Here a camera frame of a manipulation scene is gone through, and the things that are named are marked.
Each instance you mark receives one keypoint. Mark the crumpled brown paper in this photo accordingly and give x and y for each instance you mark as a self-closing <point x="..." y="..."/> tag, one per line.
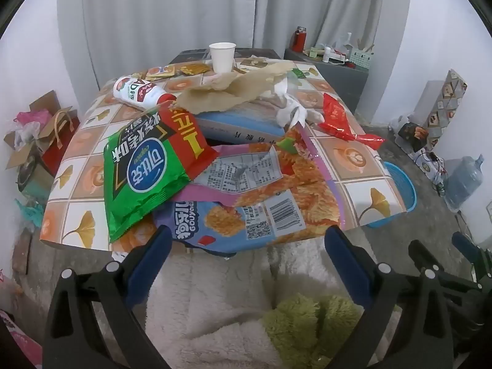
<point x="230" y="92"/>

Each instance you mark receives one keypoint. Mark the clear water jug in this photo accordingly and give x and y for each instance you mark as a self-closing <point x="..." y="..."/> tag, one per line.
<point x="463" y="180"/>

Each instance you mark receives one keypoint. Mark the green chip bag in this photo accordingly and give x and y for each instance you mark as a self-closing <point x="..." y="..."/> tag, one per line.
<point x="142" y="176"/>

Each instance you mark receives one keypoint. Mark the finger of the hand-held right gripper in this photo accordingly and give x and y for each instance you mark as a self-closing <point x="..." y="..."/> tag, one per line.
<point x="422" y="255"/>
<point x="463" y="244"/>

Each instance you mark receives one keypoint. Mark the white strawberry drink bottle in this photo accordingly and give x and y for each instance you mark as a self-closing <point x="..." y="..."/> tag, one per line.
<point x="134" y="90"/>

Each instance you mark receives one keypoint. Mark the gold seasoning packet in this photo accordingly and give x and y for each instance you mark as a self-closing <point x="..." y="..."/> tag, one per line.
<point x="194" y="69"/>

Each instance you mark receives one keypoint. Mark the purple snack bag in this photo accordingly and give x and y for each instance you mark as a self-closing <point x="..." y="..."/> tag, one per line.
<point x="292" y="200"/>

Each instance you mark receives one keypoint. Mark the patterned tall carton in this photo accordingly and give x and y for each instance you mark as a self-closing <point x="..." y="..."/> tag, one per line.
<point x="449" y="100"/>

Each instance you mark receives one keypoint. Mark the red thermos bottle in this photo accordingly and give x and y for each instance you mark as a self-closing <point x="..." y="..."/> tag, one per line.
<point x="298" y="40"/>

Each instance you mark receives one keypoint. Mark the small green packet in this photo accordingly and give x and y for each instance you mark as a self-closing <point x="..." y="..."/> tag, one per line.
<point x="298" y="73"/>

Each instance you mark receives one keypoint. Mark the pink plastic bag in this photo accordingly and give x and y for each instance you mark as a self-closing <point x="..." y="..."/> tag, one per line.
<point x="30" y="117"/>

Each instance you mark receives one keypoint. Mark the white plastic bag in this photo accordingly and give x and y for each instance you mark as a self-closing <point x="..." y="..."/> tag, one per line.
<point x="401" y="122"/>
<point x="288" y="111"/>

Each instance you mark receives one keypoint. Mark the grey curtain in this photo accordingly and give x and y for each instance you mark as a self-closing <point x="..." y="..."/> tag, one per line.
<point x="153" y="15"/>

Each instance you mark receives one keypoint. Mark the teal plastic bag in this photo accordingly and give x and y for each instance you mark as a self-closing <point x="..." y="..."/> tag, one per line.
<point x="30" y="213"/>

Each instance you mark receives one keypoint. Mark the cardboard box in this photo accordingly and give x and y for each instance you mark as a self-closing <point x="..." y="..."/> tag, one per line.
<point x="42" y="103"/>

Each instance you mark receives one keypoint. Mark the blue white book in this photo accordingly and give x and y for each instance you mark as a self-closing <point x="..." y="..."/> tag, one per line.
<point x="238" y="123"/>

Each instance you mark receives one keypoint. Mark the ginkgo pattern tablecloth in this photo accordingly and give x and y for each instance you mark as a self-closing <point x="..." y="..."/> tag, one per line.
<point x="346" y="161"/>

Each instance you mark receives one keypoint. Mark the blue plastic basket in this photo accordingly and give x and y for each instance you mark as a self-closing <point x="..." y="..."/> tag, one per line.
<point x="405" y="188"/>

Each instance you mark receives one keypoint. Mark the black snack packet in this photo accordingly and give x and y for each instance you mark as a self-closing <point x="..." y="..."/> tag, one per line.
<point x="411" y="134"/>

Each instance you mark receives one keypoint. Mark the orange seasoning packet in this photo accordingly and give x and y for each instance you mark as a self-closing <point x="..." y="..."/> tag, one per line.
<point x="161" y="72"/>

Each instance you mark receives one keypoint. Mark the red snack wrapper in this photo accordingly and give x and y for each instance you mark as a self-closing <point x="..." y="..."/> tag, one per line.
<point x="334" y="117"/>

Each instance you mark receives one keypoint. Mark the white paper cup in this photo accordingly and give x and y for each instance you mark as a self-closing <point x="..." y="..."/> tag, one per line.
<point x="222" y="59"/>

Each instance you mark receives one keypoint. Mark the light green storage basket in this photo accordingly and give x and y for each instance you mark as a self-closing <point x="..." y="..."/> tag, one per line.
<point x="361" y="57"/>

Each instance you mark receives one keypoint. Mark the small white bottle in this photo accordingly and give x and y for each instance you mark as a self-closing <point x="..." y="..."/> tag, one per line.
<point x="327" y="54"/>

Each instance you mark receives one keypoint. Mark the red gift bag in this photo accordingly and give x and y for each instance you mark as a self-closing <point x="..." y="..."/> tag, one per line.
<point x="57" y="150"/>

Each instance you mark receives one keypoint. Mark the grey cabinet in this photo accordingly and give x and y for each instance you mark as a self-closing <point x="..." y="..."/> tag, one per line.
<point x="346" y="84"/>

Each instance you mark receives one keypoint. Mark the white green fluffy robe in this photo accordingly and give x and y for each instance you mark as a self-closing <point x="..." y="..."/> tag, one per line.
<point x="215" y="315"/>

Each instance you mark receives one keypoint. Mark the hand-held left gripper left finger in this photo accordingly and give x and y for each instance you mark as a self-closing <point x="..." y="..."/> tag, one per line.
<point x="150" y="261"/>

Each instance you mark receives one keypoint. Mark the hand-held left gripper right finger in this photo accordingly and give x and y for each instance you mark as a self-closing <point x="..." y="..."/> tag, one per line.
<point x="346" y="261"/>

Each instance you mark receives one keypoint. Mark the dark grey flat box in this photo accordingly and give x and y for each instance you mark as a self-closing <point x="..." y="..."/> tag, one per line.
<point x="188" y="54"/>

